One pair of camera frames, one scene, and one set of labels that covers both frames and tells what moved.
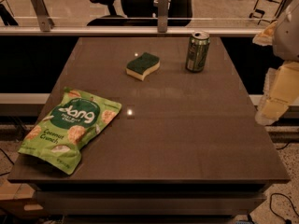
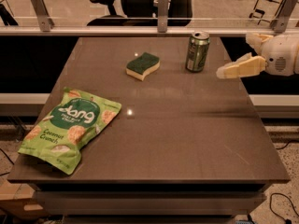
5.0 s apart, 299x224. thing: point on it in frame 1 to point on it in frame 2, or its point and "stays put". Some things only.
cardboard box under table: [17, 200] stays put
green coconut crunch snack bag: [59, 134] stays put
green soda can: [197, 51] stays put
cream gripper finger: [280, 91] to [245, 65]
